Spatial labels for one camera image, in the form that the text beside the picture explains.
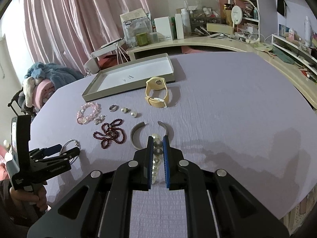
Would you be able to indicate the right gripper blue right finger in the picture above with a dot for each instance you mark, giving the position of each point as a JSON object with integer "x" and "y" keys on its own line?
{"x": 166, "y": 150}

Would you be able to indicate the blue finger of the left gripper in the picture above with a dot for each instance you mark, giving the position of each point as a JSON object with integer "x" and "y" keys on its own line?
{"x": 52, "y": 150}
{"x": 72, "y": 153}

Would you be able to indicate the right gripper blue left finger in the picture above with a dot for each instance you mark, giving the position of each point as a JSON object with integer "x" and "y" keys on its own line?
{"x": 150, "y": 152}

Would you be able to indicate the thin silver hoop bangle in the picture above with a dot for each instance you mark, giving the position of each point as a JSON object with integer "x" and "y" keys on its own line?
{"x": 69, "y": 145}

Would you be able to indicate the silver cuff bangle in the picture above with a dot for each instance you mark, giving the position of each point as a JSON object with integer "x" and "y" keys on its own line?
{"x": 137, "y": 139}

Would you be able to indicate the crystal cluster earrings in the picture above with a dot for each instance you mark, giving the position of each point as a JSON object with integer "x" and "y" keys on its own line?
{"x": 98, "y": 120}

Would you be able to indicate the pearl earring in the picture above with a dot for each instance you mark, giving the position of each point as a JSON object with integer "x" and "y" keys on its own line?
{"x": 134, "y": 114}
{"x": 125, "y": 110}

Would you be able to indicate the yellow wrist watch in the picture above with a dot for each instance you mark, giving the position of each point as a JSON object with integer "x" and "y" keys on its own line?
{"x": 157, "y": 94}

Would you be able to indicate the person's left hand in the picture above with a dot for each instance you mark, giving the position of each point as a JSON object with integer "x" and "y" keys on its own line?
{"x": 20, "y": 197}

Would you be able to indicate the pink folded blanket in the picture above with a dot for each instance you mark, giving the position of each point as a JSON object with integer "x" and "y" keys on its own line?
{"x": 42, "y": 92}

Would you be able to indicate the grey shallow tray box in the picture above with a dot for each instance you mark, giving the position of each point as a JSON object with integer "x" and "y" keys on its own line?
{"x": 129, "y": 76}

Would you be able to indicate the blue fleece blanket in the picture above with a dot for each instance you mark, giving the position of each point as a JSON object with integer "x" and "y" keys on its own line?
{"x": 58, "y": 75}

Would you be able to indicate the white paper cup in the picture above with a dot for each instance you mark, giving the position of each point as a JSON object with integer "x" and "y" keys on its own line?
{"x": 92, "y": 66}

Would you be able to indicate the white storage box stand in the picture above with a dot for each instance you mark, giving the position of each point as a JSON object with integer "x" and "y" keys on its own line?
{"x": 110, "y": 47}

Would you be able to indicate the green glass jar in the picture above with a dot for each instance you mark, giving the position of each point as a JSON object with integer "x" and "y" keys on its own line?
{"x": 142, "y": 39}

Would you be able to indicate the tall narrow white box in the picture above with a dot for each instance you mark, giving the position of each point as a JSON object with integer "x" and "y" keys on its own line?
{"x": 179, "y": 26}

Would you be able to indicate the white carton box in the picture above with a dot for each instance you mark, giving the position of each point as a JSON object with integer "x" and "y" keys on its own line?
{"x": 164, "y": 29}

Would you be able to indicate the white spray bottle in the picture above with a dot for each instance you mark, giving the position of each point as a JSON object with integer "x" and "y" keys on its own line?
{"x": 186, "y": 22}

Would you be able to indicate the clear plastic medical bag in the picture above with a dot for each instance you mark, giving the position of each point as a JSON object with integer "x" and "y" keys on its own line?
{"x": 134, "y": 23}

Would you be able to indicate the pink satin curtain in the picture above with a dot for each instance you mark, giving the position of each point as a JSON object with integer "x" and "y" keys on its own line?
{"x": 66, "y": 32}

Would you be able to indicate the green round hand fan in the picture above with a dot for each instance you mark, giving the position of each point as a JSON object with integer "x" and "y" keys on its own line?
{"x": 263, "y": 47}

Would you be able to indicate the round white vanity mirror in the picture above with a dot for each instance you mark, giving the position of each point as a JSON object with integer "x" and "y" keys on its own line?
{"x": 236, "y": 15}

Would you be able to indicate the curved beige desk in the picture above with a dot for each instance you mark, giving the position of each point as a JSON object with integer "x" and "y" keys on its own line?
{"x": 305, "y": 86}

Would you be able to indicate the pink white bookshelf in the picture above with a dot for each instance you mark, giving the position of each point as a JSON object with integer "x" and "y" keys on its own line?
{"x": 225, "y": 9}

